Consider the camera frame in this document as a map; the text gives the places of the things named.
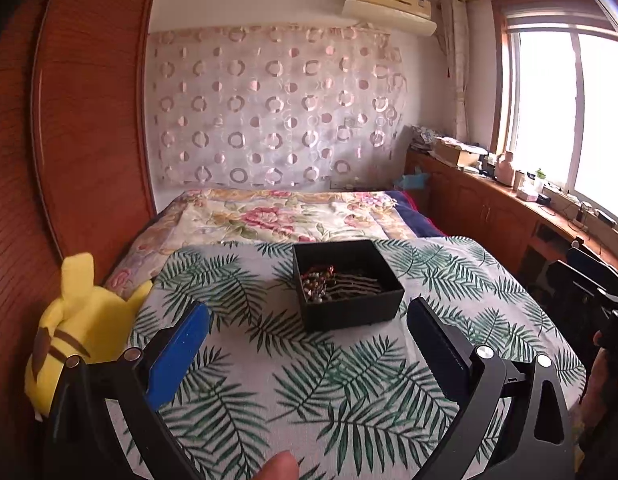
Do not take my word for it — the window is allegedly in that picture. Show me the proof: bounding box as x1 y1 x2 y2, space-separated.
492 0 618 229

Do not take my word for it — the yellow plush toy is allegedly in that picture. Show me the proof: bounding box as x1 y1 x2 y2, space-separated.
24 252 152 418

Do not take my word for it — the person's left hand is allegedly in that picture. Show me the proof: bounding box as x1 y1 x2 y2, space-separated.
253 451 299 480

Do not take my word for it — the silver flower hair comb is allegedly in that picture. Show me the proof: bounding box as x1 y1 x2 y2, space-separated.
325 273 382 300

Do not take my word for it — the wooden wardrobe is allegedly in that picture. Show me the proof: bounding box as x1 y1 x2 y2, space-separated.
0 0 155 479

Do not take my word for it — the palm leaf print cloth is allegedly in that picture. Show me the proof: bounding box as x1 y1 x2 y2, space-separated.
129 236 586 479

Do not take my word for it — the cardboard box on cabinet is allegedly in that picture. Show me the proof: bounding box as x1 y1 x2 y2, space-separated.
433 138 487 167

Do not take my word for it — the blue blanket with red trim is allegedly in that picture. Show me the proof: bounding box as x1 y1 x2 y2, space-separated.
386 190 445 237

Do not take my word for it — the floral quilt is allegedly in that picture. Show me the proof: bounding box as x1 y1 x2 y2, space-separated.
105 188 416 298

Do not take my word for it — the person's right hand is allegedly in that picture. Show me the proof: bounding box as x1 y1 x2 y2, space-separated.
582 330 618 419

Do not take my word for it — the wall air conditioner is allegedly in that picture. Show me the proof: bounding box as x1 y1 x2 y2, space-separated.
341 0 437 37

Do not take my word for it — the black square jewelry box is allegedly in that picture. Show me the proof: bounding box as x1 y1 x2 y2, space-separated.
292 240 405 333

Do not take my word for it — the circle-pattern sheer curtain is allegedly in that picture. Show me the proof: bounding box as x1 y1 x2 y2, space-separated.
145 24 408 191

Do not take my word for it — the blue tissue pack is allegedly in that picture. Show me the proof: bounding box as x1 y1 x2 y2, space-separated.
394 167 429 191

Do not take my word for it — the white bottle on sill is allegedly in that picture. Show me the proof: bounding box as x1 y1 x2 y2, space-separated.
495 151 515 188

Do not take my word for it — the brown wooden bead bracelet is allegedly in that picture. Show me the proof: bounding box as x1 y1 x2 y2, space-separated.
299 264 341 305

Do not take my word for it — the wooden side cabinet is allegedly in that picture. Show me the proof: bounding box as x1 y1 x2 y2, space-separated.
405 151 618 286

